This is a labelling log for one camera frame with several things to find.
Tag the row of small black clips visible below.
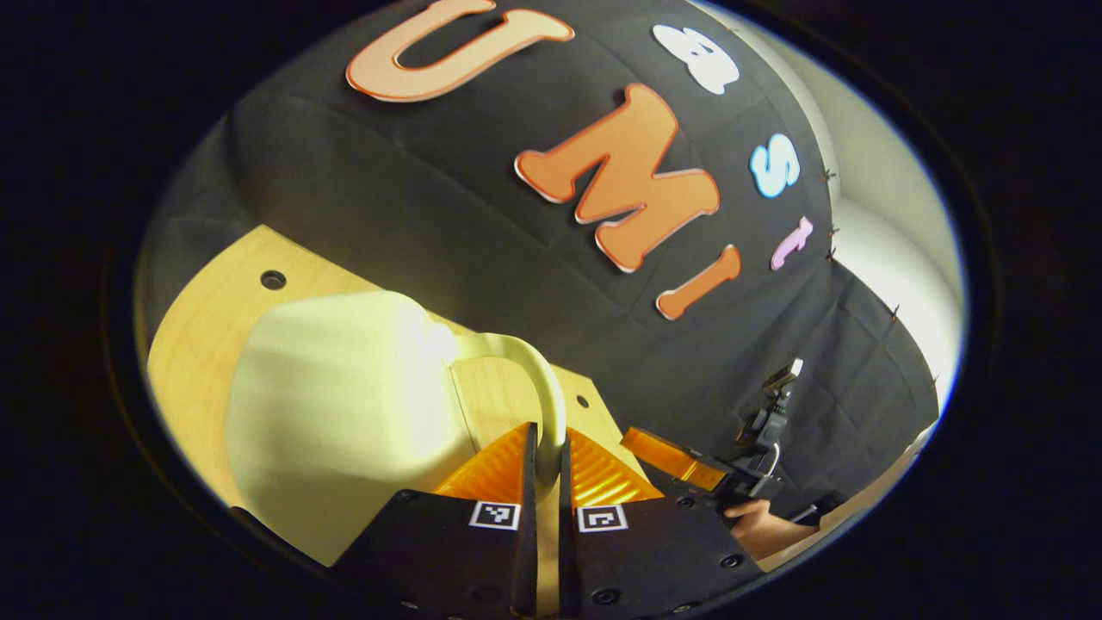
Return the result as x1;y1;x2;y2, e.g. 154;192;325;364
822;164;941;384

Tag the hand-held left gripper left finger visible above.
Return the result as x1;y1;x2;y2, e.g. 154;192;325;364
331;422;539;620

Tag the black backdrop cloth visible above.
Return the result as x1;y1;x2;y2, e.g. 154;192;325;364
138;0;941;518

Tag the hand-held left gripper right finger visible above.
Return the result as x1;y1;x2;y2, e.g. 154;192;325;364
558;428;767;619

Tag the pale yellow suitcase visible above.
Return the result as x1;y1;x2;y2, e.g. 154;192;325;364
226;290;569;569

